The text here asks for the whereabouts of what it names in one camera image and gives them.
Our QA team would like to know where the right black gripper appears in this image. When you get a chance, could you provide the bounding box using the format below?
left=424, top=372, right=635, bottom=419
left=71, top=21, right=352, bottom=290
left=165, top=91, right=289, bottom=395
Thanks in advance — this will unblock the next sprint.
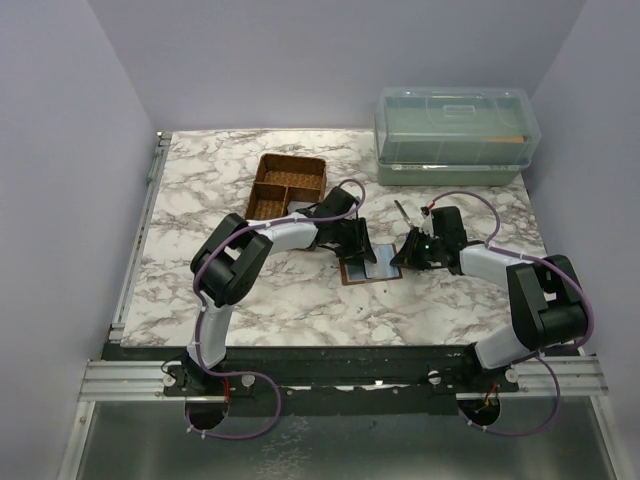
left=392, top=227, right=446, bottom=271

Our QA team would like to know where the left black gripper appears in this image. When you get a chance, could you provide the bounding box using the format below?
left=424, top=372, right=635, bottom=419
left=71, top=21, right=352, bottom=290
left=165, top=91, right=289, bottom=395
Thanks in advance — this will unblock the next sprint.
left=328, top=217, right=375, bottom=266

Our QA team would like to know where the brown leather card holder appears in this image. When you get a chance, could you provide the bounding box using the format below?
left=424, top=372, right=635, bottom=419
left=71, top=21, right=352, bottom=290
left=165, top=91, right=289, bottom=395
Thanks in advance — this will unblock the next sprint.
left=339, top=244, right=403, bottom=285

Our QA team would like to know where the brown woven basket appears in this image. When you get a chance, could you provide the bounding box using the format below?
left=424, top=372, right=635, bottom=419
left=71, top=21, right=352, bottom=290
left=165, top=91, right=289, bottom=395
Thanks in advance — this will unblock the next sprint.
left=243, top=153, right=329, bottom=251

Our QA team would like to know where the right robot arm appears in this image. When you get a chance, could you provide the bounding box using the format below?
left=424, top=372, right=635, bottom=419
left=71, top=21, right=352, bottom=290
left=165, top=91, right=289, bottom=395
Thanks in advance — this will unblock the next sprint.
left=390, top=206, right=592, bottom=392

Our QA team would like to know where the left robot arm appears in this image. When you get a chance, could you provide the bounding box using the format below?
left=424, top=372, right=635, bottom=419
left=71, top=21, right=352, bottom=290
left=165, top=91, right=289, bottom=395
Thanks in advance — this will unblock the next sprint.
left=187, top=185, right=377, bottom=395

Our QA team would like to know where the stack of credit cards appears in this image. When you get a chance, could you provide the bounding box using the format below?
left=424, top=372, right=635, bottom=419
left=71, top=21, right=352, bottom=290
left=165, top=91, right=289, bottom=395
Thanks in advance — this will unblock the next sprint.
left=287, top=201, right=313, bottom=214

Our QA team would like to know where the clear lidded plastic box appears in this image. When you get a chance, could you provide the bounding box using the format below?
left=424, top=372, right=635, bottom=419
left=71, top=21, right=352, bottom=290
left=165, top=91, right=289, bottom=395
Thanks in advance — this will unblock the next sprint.
left=374, top=87, right=541, bottom=187

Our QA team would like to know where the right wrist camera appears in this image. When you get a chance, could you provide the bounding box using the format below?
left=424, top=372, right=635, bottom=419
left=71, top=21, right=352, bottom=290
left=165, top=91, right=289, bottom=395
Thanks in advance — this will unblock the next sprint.
left=419, top=206, right=433, bottom=236

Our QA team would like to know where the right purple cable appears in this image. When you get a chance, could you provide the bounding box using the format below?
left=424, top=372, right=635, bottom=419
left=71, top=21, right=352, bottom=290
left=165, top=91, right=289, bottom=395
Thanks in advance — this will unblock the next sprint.
left=422, top=189, right=596, bottom=439

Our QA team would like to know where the purple cable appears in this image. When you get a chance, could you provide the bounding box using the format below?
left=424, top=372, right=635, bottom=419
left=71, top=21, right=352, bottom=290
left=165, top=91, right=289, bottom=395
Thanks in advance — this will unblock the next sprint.
left=192, top=178, right=367, bottom=441
left=422, top=189, right=596, bottom=439

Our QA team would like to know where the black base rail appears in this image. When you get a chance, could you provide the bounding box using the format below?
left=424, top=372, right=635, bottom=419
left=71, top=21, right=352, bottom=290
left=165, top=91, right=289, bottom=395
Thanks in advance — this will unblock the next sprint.
left=102, top=342, right=521, bottom=416

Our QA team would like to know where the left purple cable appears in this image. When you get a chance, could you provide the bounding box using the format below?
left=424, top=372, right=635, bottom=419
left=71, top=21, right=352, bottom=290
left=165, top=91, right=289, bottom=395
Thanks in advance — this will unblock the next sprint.
left=192, top=178, right=367, bottom=441

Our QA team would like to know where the aluminium side rail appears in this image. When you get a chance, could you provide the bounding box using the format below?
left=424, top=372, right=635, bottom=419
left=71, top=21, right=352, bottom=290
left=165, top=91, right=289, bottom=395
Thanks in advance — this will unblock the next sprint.
left=108, top=132, right=173, bottom=344

